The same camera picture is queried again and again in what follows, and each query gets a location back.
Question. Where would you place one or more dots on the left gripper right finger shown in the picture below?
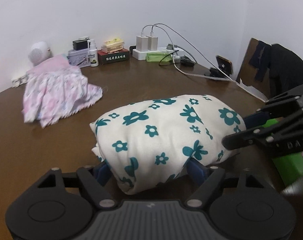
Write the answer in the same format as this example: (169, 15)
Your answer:
(208, 180)

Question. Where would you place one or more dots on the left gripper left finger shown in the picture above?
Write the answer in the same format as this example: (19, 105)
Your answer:
(92, 181)

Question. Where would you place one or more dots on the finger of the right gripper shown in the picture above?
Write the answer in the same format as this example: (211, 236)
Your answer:
(275, 134)
(280, 106)

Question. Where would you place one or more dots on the cream teal flower garment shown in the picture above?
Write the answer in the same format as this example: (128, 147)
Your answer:
(149, 143)

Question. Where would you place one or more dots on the green glasses case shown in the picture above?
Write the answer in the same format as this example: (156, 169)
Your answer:
(289, 167)

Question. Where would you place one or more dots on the wooden chair with black cloth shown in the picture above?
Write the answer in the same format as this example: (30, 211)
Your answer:
(272, 69)

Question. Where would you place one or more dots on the phone on black stand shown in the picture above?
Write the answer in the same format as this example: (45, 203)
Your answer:
(223, 70)

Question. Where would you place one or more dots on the white ruffled floral garment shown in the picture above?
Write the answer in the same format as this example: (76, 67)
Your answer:
(51, 96)

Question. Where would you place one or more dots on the dark green text box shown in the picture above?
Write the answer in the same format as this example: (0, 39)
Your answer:
(117, 56)

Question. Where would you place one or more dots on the pink folded garment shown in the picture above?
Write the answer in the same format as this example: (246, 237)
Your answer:
(52, 64)

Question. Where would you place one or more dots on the white spray bottle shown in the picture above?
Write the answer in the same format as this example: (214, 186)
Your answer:
(93, 53)

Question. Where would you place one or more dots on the white power strip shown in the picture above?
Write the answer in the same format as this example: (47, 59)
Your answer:
(141, 55)

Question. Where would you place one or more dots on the yellow snack pack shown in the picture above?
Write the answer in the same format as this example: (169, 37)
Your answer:
(112, 46)

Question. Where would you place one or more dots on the small black cube device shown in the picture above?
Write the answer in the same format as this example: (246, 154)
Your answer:
(80, 44)

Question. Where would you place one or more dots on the white round lamp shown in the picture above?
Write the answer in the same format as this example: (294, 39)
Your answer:
(39, 52)

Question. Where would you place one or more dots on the left white charger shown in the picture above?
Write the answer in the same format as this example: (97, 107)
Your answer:
(142, 43)

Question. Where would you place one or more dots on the white charger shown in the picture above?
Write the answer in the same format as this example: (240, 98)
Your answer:
(152, 43)
(142, 43)

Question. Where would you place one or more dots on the right white charger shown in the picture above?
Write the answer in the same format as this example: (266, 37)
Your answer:
(152, 43)

